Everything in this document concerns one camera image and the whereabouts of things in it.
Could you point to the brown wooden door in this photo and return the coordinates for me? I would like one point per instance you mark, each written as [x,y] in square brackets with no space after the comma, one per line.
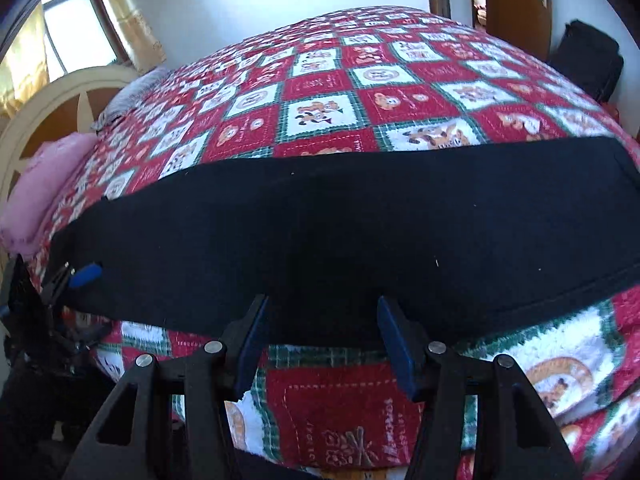
[515,0]

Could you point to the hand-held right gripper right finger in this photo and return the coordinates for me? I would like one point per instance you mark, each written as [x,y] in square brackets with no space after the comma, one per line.
[395,345]

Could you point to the grey striped pillow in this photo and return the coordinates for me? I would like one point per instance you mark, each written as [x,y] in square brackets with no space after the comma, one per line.
[132,92]

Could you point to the red checked printed blanket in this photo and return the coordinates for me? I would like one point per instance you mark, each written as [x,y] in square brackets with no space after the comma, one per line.
[330,110]

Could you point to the black bag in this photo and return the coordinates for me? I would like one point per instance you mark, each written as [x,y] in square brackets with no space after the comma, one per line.
[590,60]

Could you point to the pink pillow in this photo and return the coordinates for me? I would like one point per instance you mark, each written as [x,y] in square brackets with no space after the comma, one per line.
[45,195]

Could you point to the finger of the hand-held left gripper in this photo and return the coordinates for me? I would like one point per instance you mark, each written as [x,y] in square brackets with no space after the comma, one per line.
[86,275]

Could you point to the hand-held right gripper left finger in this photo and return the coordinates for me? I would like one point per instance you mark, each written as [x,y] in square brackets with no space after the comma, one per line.
[252,345]

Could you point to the cream and brown headboard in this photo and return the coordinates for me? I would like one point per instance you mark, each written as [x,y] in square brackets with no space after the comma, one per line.
[45,105]

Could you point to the black pants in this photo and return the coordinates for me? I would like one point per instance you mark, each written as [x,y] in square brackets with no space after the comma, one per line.
[350,220]

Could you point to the window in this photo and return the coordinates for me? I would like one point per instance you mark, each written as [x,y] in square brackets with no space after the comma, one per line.
[75,25]

